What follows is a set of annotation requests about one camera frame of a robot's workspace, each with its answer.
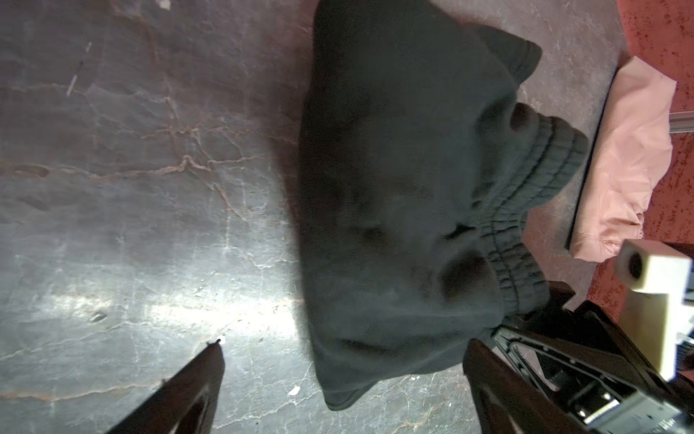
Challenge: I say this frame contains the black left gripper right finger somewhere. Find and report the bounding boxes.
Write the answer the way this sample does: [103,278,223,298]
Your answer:
[463,339,585,434]

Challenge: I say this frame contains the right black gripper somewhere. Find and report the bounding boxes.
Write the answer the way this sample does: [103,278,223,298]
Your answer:
[493,281,693,433]

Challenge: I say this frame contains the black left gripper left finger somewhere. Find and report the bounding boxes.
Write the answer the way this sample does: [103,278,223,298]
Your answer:
[108,341,225,434]

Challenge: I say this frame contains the pink shorts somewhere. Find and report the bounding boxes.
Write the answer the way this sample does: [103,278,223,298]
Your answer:
[569,57,676,263]

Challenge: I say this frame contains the black shorts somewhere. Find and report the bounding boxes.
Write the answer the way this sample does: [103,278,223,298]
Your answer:
[298,1,589,412]

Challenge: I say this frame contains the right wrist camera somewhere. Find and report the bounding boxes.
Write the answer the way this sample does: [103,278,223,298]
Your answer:
[614,240,693,381]

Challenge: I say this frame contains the right aluminium corner post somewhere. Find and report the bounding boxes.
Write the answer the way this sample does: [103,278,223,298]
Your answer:
[669,110,694,135]

